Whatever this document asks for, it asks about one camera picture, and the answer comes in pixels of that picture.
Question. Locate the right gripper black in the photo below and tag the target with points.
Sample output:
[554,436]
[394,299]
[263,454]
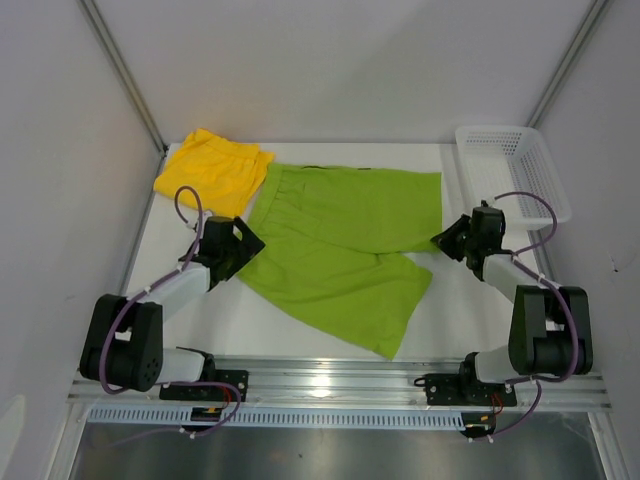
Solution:
[444,239]

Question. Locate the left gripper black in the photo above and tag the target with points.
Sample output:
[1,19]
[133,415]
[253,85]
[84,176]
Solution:
[249,246]

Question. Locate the yellow shorts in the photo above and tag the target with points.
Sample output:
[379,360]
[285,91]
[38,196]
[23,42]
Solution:
[210,170]

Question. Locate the green shorts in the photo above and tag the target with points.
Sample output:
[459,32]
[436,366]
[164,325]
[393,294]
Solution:
[337,241]

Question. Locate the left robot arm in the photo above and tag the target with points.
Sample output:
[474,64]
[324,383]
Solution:
[124,347]

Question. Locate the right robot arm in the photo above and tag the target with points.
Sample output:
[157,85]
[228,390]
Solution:
[550,332]

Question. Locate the white perforated plastic basket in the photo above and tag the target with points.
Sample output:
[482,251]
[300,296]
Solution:
[496,159]

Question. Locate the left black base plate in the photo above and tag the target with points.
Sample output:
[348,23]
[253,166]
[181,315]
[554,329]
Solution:
[211,387]

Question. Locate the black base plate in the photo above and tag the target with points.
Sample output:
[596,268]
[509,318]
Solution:
[211,387]
[442,389]

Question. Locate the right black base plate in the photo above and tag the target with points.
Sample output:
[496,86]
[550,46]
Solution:
[442,389]

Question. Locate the aluminium mounting rail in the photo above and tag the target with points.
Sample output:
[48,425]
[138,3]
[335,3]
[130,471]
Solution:
[358,384]

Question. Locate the white slotted cable duct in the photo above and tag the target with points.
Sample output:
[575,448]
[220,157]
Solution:
[286,418]

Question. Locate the right aluminium corner post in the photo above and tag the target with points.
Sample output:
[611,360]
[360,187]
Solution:
[577,46]

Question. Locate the aluminium corner post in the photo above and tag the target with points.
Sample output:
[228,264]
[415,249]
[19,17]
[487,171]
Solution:
[110,48]
[577,46]

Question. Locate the left aluminium corner post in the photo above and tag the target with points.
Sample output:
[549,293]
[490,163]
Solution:
[110,48]

